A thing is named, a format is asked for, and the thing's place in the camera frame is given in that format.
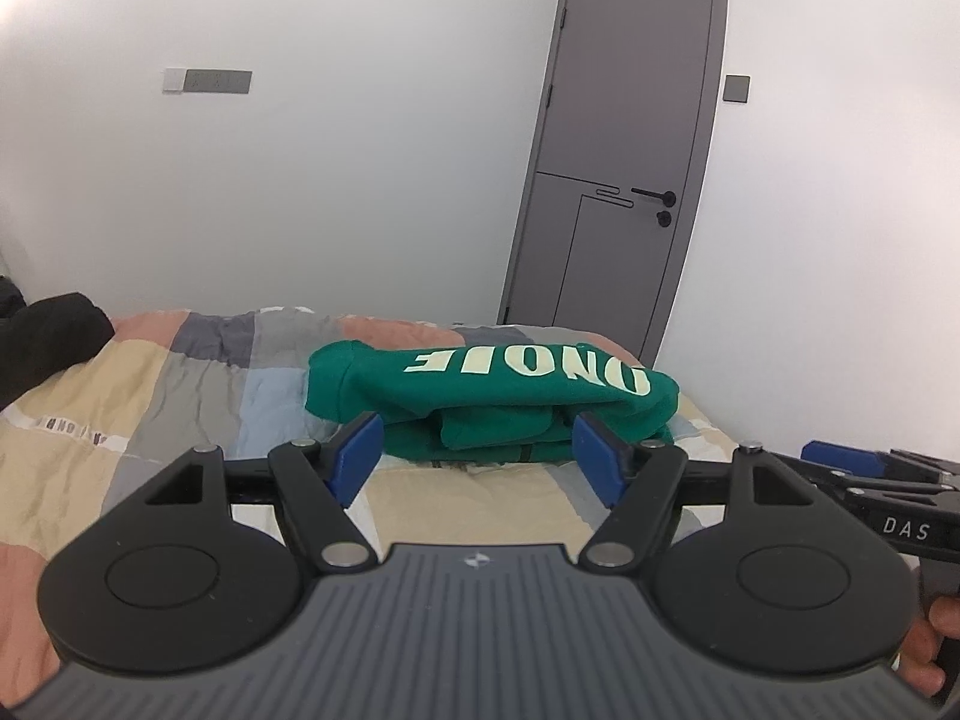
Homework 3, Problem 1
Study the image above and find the person's right hand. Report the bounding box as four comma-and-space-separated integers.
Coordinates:
892, 591, 960, 698

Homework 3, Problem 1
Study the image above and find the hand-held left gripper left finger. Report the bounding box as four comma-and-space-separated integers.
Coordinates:
142, 411, 385, 572

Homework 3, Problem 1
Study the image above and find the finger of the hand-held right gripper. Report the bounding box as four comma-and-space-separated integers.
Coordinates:
799, 441, 960, 496
772, 454, 860, 497

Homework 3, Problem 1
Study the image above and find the grey door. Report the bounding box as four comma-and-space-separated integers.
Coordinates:
496, 0, 732, 362

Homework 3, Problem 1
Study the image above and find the grey wall socket panel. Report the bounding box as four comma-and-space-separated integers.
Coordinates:
184, 69, 253, 94

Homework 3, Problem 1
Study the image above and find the black puffer jacket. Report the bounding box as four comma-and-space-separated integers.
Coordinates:
0, 277, 116, 410

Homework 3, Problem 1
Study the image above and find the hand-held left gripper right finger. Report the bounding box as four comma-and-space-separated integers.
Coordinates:
576, 411, 815, 572

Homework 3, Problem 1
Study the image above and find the green zip hoodie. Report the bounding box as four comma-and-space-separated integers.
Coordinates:
304, 341, 681, 466

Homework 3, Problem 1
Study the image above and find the patchwork bed sheet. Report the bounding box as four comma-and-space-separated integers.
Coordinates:
0, 306, 960, 698

